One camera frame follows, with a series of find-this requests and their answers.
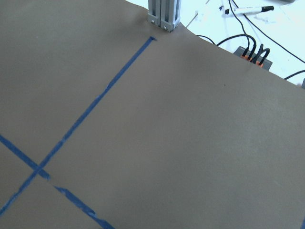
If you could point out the orange black usb hub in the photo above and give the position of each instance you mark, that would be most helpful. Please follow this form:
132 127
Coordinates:
260 60

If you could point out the black white marker pen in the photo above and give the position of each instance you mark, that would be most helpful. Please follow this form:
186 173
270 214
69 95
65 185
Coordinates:
253 10

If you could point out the aluminium frame post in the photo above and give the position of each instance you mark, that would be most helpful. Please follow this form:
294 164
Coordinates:
164 13

